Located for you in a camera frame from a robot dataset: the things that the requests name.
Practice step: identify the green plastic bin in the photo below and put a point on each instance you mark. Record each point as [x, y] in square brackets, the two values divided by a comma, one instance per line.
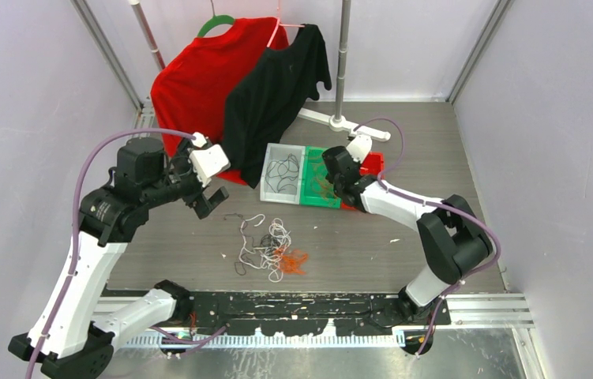
[316, 190]

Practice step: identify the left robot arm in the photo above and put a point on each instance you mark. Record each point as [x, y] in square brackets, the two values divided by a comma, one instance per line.
[68, 341]

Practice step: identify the black t-shirt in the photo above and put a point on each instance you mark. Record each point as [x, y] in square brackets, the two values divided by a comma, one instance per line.
[265, 103]

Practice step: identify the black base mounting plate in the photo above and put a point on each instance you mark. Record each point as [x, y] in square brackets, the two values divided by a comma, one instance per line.
[301, 314]

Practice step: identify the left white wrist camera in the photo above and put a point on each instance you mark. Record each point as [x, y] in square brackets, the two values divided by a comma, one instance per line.
[208, 159]

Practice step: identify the red plastic bin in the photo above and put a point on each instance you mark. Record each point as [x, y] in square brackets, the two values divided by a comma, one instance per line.
[374, 165]

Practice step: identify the green clothes hanger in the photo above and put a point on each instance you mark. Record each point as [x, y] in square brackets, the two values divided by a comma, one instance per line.
[214, 22]

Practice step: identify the white plastic bin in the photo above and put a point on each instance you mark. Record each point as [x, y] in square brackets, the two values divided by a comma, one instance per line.
[281, 175]

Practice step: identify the red t-shirt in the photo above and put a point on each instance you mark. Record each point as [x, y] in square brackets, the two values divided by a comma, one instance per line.
[189, 95]

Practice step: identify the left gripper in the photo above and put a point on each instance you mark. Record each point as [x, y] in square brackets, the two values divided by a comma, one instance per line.
[203, 205]

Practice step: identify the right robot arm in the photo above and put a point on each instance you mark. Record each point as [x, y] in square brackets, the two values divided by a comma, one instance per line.
[453, 241]

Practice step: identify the pink clothes hanger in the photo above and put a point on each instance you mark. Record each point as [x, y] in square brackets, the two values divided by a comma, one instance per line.
[279, 24]

